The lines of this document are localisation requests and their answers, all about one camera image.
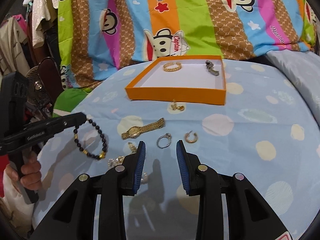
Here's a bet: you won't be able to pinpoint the pearl gold tassel jewelry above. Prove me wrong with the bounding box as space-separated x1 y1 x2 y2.
107 155 149 185

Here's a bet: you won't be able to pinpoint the black bead bracelet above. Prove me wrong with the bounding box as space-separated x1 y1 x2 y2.
73 119 109 160

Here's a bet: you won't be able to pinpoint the gold butterfly pendant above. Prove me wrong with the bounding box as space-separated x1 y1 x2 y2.
128 142 137 154

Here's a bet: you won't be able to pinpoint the gold hoop earring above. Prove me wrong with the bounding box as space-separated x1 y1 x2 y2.
184 131 199 144

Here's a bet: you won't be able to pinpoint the gold wristwatch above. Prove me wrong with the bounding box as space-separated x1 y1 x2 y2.
121 118 165 140

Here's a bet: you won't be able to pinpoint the silver ring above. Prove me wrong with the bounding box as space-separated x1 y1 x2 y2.
156 133 173 149

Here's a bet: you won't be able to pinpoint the left hand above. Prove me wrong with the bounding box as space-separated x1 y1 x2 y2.
5 151 42 193

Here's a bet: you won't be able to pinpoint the black electric fan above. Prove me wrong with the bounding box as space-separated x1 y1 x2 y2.
26 57 63 119

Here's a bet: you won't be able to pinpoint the hanging clothes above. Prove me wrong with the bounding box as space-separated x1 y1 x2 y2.
1 0 61 76

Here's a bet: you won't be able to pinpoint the colourful monkey print quilt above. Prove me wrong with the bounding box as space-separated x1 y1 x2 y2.
54 0 317 115

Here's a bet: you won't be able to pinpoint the orange shallow box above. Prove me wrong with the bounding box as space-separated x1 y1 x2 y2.
125 55 226 105

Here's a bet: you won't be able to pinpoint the silver metal clip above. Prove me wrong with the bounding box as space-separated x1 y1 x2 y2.
205 60 220 76

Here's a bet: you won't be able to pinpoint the light blue plain pillow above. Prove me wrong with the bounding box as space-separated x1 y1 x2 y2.
266 50 320 122

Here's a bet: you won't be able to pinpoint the gold chain bangle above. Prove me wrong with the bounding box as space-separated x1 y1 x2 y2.
163 62 182 72

